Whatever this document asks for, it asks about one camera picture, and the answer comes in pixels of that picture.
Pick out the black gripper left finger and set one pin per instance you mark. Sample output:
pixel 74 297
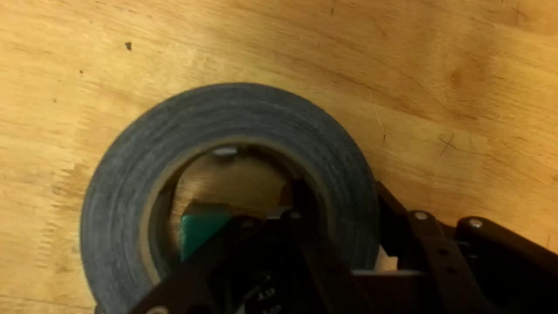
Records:
pixel 242 266

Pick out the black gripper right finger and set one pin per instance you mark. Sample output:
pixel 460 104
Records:
pixel 475 266

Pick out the dark grey tape roll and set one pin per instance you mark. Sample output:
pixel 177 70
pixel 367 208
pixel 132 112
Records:
pixel 121 255

